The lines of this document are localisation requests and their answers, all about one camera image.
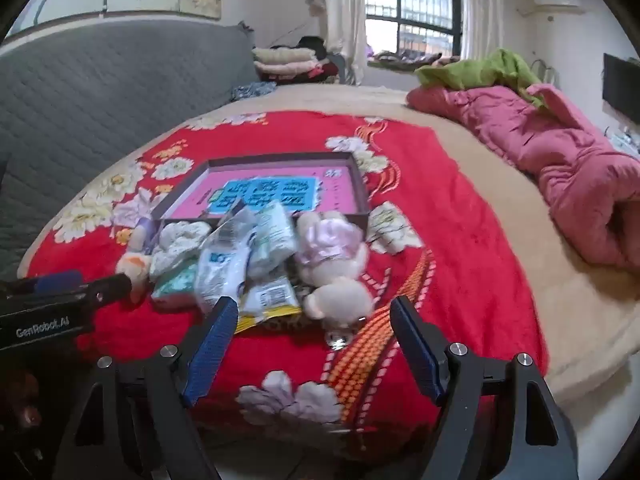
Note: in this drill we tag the pink quilt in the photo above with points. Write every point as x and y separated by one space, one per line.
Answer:
550 160

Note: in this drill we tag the grey quilted headboard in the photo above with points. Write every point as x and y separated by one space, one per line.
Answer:
110 95

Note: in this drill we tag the dark floral cloth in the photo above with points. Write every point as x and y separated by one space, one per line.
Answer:
252 91

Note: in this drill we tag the white television shelf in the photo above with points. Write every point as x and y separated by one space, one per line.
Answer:
622 141

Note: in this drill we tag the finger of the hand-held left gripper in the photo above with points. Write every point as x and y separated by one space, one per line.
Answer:
55 281
107 290

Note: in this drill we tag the blankets on windowsill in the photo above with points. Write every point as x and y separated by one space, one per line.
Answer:
400 60

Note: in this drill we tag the beige bed sheet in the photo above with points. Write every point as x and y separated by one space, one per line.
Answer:
525 240

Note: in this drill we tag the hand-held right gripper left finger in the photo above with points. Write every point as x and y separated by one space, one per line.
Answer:
215 352

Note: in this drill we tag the black wall television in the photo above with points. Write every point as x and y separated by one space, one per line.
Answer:
622 87

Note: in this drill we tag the large white blue packet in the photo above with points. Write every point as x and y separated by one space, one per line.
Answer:
217 265

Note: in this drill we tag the green wipes pack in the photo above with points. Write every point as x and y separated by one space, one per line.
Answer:
175 287

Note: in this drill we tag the stack of folded clothes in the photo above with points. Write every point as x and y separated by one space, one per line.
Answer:
290 62

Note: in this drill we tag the cream teddy in pink dress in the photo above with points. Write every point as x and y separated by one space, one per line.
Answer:
330 265

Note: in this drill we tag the white floral scrunchie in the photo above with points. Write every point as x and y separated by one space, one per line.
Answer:
180 245

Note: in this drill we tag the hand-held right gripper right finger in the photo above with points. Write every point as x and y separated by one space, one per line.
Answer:
415 352

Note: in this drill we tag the small green floral tissue pack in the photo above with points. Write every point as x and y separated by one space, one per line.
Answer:
272 240

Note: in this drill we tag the person's left hand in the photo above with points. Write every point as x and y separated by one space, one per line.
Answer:
25 405

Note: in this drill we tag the red floral blanket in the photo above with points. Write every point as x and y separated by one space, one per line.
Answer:
450 260

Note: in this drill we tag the cream plush rabbit purple ears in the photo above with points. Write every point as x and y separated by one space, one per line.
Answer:
135 267

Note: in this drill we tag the barred window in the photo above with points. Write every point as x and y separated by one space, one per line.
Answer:
415 5

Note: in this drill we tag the white curtain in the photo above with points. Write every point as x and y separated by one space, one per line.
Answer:
480 5
345 15

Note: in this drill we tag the green blanket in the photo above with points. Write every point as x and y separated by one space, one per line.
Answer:
475 70

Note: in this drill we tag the pink and blue printed book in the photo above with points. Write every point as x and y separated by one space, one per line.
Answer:
310 195

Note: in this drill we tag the shallow grey cardboard box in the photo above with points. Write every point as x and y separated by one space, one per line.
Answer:
357 190

